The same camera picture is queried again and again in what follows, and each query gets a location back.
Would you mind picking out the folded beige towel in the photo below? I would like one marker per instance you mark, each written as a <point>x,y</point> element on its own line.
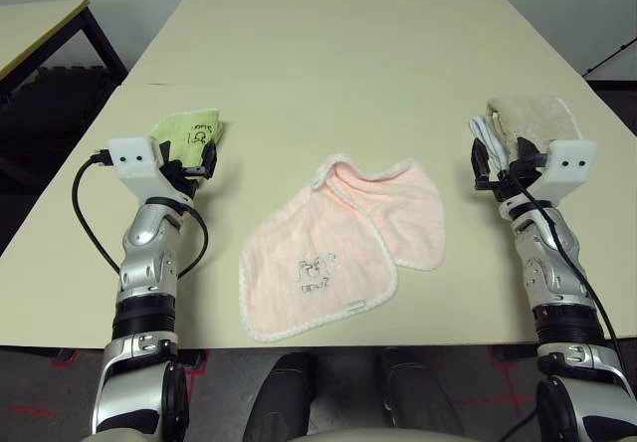
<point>537,118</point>

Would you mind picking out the black foam floor mats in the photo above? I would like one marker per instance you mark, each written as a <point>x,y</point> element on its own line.
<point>55,108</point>

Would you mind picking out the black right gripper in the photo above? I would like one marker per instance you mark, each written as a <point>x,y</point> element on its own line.
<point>512,180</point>

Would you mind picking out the beige robot torso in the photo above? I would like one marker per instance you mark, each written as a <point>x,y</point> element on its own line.
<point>328,435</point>

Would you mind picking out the pink towel with white hem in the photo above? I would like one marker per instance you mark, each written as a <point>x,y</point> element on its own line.
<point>318,243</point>

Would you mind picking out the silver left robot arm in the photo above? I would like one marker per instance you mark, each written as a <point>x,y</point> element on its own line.
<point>144,233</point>

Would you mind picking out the grey right robot leg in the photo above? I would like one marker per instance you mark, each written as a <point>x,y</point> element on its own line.
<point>413,392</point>

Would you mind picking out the grey left robot leg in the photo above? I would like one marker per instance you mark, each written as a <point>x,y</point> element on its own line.
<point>286,392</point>

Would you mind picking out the beige side table black frame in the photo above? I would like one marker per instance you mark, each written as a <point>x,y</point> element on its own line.
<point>35,29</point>

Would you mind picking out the folded green towel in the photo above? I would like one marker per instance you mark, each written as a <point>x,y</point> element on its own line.
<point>186,131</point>

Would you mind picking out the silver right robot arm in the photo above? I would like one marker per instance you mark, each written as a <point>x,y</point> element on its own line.
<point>547,263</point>

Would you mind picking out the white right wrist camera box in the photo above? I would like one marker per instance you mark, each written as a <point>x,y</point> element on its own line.
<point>572,163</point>

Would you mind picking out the grey robot leg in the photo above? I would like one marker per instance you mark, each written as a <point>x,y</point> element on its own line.
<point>413,392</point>
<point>286,392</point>

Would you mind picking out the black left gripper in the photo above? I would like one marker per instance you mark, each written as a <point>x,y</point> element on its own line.
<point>186,178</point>

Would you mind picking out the black table foot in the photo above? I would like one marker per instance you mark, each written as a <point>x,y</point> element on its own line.
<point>62,355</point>
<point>512,353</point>

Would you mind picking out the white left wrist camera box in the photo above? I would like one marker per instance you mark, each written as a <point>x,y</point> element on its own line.
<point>132,158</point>

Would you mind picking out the folded white towel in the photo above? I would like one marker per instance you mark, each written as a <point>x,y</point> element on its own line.
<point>490,138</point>

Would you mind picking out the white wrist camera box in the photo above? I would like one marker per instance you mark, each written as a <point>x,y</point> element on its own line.
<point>572,163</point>
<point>132,158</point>

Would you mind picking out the thin black metal rod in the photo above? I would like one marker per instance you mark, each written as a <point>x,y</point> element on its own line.
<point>611,56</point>

